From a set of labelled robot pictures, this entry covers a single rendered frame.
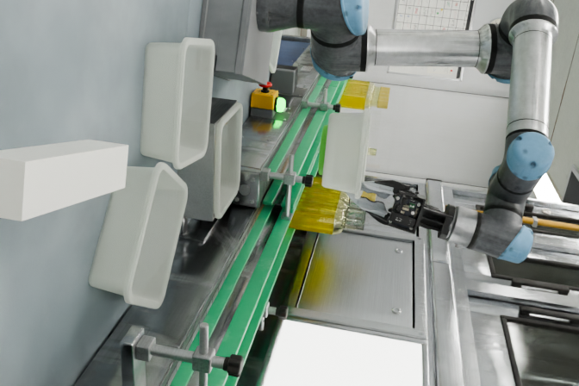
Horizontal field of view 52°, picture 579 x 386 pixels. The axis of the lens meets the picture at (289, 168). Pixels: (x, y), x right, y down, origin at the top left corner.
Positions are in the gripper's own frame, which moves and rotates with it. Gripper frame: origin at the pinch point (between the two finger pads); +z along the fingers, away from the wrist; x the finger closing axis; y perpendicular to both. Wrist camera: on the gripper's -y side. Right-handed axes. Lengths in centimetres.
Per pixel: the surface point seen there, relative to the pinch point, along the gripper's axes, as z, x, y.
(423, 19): -5, -141, -598
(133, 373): 21, 28, 45
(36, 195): 30, 2, 65
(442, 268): -28, 18, -41
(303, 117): 23, -9, -64
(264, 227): 17.8, 16.7, -14.7
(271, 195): 20.0, 10.8, -25.8
